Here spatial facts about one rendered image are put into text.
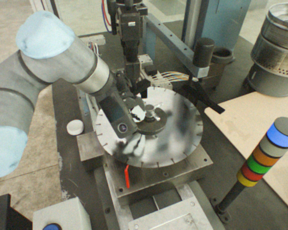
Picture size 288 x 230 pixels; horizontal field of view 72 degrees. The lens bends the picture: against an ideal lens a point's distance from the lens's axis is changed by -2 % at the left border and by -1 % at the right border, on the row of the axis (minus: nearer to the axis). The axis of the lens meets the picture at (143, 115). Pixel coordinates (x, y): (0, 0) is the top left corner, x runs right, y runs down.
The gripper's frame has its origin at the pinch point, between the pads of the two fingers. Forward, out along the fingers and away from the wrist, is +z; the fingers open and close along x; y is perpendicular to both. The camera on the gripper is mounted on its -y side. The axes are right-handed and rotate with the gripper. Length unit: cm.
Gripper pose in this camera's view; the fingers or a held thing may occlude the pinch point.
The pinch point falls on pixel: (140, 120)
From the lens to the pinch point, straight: 57.3
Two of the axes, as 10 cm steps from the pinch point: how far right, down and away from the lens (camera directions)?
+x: -8.6, 4.5, 2.5
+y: -2.8, -8.2, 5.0
